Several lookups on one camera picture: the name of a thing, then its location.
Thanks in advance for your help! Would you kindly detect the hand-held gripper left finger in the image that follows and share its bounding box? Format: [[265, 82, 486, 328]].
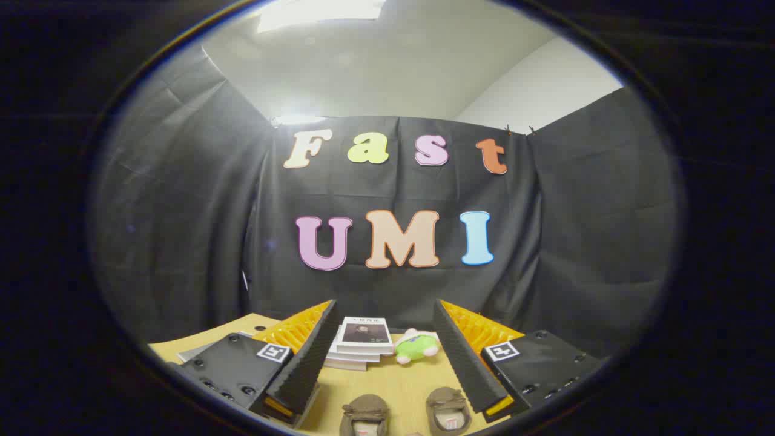
[[163, 299, 341, 431]]

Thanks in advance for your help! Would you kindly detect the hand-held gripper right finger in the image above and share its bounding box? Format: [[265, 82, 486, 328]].
[[432, 299, 609, 424]]

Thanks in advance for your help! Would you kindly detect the black backdrop cloth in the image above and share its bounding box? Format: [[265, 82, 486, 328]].
[[91, 45, 682, 358]]

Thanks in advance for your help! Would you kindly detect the ceiling light panel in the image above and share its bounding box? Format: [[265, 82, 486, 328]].
[[257, 0, 388, 34]]

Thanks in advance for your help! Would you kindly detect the white book portrait cover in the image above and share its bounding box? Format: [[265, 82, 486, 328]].
[[335, 316, 395, 356]]

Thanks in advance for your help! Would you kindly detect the green plush toy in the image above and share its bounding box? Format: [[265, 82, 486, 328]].
[[394, 328, 443, 365]]

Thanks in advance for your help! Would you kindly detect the brown fuzzy shoe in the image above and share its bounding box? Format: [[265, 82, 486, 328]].
[[424, 386, 474, 436], [339, 394, 391, 436]]

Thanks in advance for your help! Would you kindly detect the plain white book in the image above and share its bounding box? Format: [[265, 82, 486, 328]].
[[323, 339, 382, 372]]

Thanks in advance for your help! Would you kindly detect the cream fabric storage box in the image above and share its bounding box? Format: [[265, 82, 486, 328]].
[[176, 331, 255, 364]]

